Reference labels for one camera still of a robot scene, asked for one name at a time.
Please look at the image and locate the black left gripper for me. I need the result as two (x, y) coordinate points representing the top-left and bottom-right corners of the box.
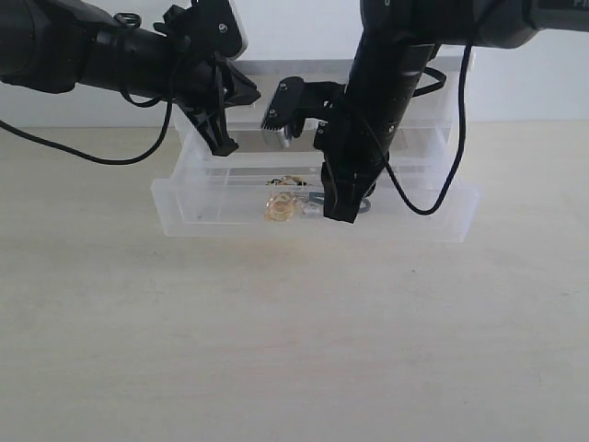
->
(154, 3), (261, 157)

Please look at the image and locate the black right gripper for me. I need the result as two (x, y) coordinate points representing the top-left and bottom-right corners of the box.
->
(295, 80), (410, 224)

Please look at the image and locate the gold keychain with black strap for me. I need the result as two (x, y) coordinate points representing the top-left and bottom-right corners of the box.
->
(262, 173), (373, 223)

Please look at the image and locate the clear wide drawer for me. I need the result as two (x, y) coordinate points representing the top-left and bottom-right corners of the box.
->
(151, 123), (479, 242)

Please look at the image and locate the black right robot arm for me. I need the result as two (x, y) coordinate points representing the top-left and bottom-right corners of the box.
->
(290, 1), (588, 223)

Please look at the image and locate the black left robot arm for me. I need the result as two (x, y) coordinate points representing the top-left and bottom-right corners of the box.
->
(1, 1), (260, 157)

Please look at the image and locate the white plastic drawer cabinet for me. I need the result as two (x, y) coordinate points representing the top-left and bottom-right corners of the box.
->
(173, 0), (478, 153)

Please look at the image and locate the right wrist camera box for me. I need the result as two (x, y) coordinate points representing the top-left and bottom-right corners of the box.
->
(260, 76), (318, 150)

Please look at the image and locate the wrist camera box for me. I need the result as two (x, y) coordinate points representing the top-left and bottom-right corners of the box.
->
(191, 0), (248, 61)
(260, 76), (318, 150)

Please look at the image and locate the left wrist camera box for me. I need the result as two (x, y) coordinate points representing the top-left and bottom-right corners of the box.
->
(191, 0), (248, 61)

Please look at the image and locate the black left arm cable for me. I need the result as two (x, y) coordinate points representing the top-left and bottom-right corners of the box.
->
(0, 11), (192, 166)

